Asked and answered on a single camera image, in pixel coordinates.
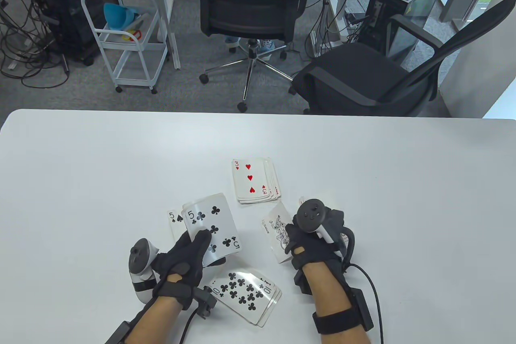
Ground person's right hand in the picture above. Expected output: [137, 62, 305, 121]
[284, 222, 344, 270]

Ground person's left hand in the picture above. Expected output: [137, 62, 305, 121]
[151, 229, 226, 311]

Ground black white joker playing card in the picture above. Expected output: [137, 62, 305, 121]
[261, 202, 301, 265]

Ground five of spades playing card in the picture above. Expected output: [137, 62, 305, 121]
[167, 210, 188, 242]

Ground ten of clubs playing card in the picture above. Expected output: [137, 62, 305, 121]
[210, 271, 279, 318]

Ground deck of playing cards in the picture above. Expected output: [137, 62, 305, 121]
[181, 193, 241, 267]

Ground pile of club playing cards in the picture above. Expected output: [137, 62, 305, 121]
[209, 269, 282, 327]

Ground pile of heart playing cards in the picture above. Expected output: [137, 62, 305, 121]
[232, 157, 281, 204]

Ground three of hearts playing card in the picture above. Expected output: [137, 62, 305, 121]
[232, 158, 269, 201]

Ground person's left forearm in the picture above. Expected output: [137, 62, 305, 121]
[129, 296, 182, 344]

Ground person's right forearm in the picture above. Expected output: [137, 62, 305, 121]
[302, 261, 371, 344]

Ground grey white VR controller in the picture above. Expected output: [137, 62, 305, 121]
[296, 199, 346, 258]
[128, 238, 160, 303]

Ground black mesh office chair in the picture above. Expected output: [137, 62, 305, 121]
[291, 0, 516, 117]
[191, 0, 314, 113]

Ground white power strip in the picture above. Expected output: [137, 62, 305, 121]
[342, 11, 366, 31]

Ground blue plastic funnel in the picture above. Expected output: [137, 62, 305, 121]
[103, 2, 139, 31]

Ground black glass computer tower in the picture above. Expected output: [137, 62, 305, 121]
[357, 0, 442, 60]

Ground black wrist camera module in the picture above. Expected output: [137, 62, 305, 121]
[293, 267, 314, 296]
[193, 287, 218, 319]

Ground black forearm strap with box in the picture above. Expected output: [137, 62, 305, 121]
[105, 322, 129, 344]
[312, 288, 375, 335]

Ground hanging black cables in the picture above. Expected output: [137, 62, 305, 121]
[296, 0, 365, 58]

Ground tangle of black floor cables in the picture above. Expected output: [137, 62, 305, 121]
[0, 0, 71, 88]

